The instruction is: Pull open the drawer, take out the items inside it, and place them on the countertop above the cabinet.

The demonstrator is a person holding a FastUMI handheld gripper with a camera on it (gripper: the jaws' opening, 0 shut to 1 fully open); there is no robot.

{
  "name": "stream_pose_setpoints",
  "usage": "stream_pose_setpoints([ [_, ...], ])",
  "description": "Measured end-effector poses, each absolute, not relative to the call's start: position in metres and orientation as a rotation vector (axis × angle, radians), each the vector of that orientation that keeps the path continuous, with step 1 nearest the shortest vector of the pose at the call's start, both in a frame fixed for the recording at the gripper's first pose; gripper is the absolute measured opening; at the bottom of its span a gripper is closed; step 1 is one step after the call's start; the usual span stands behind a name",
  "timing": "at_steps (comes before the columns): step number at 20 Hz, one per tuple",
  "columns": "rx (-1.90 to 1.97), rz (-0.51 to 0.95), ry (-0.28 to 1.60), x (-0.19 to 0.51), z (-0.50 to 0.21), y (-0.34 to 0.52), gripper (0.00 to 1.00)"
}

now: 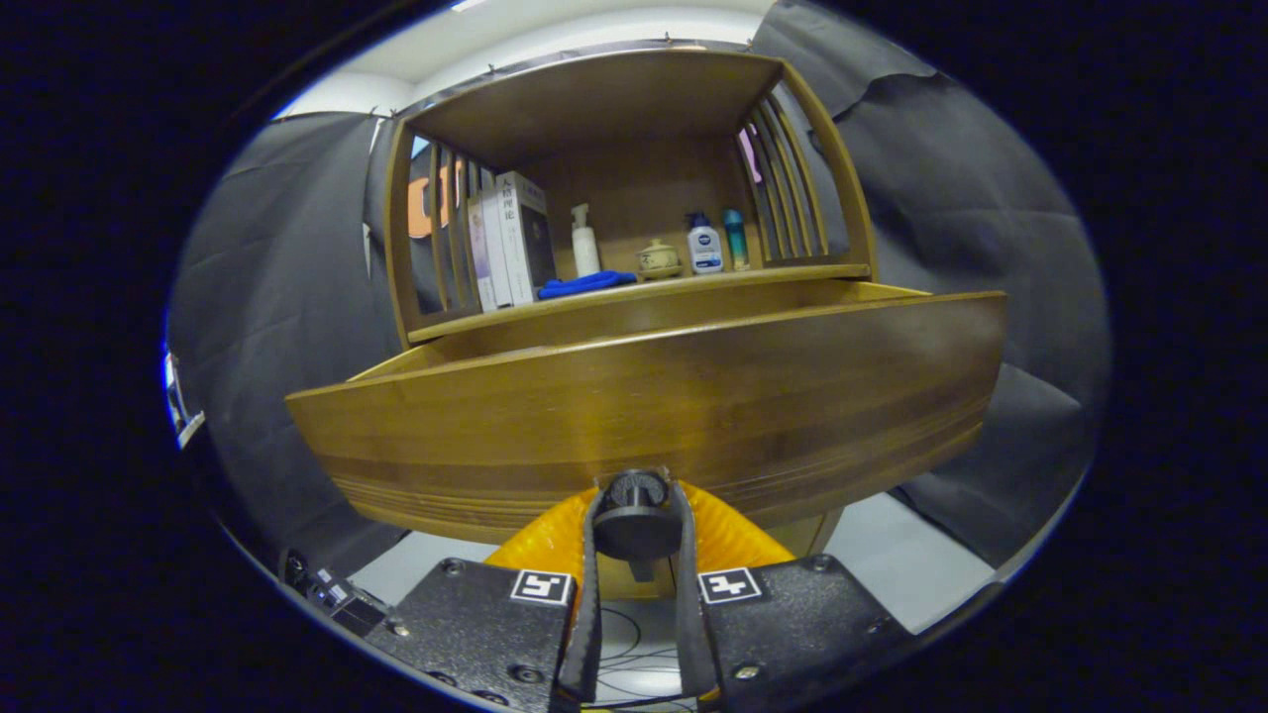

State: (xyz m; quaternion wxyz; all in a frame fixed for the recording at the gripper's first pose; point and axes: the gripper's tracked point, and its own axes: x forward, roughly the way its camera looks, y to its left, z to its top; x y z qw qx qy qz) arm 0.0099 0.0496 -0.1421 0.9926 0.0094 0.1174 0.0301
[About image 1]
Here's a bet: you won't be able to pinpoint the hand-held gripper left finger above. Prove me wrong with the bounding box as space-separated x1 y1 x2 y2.
365 483 607 713

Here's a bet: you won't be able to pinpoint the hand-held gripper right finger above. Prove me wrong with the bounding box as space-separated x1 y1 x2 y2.
672 480 917 704

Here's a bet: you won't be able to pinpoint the black drawer knob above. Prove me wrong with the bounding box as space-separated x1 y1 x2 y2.
592 470 685 583

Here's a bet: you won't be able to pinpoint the wooden drawer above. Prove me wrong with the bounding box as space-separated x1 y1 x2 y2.
285 280 1008 548

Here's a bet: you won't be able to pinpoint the wooden countertop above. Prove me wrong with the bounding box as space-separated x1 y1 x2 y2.
408 262 873 345

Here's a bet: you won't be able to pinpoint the wooden cabinet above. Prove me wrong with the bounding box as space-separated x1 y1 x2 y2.
381 48 881 558

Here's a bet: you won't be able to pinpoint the black electronic device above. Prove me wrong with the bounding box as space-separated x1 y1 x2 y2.
282 550 392 638

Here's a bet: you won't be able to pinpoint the blue cloth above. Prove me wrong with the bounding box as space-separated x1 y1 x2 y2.
537 270 638 301

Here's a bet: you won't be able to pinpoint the beige lidded teacup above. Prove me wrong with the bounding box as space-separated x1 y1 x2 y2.
636 239 685 281

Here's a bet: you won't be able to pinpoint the plain white book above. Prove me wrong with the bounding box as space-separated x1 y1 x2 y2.
478 188 514 310

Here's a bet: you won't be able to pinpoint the white pump bottle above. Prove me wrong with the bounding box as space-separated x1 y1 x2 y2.
570 204 602 279

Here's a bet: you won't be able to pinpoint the lilac book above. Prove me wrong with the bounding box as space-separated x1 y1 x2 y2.
466 196 496 314

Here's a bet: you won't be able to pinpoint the white lotion bottle blue cap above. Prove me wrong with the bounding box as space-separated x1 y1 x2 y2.
686 211 725 275

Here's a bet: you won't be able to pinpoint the teal bottle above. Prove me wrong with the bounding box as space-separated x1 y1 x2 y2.
722 208 751 271

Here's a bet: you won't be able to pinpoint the white book with portrait cover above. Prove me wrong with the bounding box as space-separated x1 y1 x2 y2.
495 171 558 306

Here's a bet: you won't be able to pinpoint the black floor cables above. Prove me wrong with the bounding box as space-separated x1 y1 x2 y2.
602 604 685 709

